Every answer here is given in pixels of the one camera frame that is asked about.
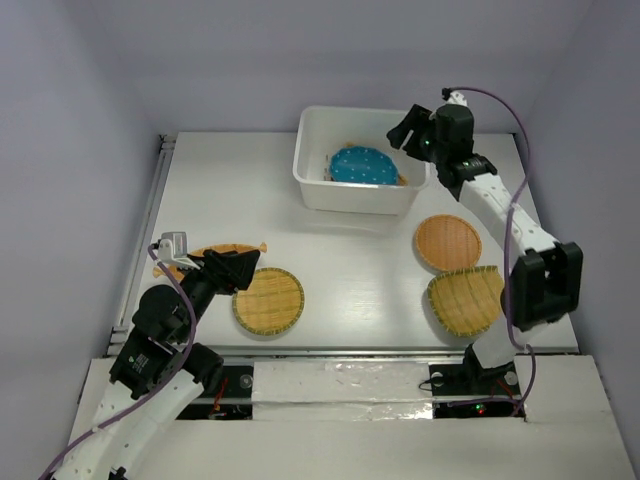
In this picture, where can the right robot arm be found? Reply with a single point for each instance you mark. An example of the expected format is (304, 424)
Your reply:
(542, 274)

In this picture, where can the blue polka dot ceramic plate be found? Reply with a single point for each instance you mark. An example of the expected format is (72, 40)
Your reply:
(362, 165)

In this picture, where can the aluminium side rail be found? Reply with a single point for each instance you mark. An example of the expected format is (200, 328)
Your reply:
(120, 330)

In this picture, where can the round green-rimmed bamboo plate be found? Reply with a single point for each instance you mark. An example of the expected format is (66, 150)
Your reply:
(271, 305)

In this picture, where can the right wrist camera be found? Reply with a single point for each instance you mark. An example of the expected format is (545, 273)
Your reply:
(454, 97)

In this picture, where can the yellow fan-shaped bamboo plate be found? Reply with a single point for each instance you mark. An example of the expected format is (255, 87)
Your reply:
(466, 302)

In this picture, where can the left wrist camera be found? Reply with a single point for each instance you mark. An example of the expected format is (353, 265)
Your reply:
(172, 248)

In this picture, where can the white plastic bin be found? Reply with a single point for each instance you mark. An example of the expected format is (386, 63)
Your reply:
(322, 131)

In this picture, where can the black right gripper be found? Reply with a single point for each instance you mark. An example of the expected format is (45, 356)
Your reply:
(416, 118)

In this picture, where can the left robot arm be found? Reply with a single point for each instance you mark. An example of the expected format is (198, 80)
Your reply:
(161, 368)

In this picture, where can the round orange woven plate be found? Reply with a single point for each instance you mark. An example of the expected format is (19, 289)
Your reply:
(447, 243)

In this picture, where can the orange fan-shaped woven plate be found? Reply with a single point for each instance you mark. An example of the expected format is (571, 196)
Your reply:
(401, 180)

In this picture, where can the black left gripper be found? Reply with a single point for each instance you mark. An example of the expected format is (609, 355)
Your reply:
(228, 270)

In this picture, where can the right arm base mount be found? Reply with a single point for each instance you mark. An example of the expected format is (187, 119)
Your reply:
(466, 391)

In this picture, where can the orange fish-shaped woven plate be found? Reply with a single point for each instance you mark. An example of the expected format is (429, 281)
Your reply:
(221, 249)

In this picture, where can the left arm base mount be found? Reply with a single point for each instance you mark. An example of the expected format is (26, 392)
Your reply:
(230, 400)

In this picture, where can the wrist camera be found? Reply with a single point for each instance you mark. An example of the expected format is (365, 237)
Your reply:
(172, 248)
(454, 97)

